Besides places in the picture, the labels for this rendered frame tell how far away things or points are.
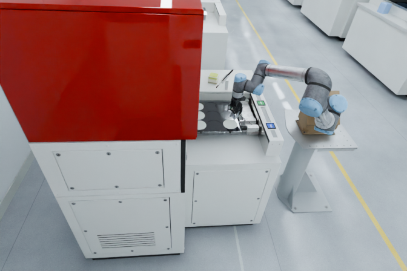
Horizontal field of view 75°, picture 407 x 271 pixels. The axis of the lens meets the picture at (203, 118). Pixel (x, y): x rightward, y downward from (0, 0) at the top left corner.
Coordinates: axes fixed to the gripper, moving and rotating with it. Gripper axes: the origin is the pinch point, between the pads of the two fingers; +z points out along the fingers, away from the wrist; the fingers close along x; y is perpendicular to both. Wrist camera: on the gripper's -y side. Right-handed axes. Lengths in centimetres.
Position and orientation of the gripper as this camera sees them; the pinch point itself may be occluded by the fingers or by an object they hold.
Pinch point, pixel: (234, 117)
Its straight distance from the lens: 190.8
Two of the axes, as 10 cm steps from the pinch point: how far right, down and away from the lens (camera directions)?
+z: -0.6, 7.8, 6.3
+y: -5.3, 5.1, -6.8
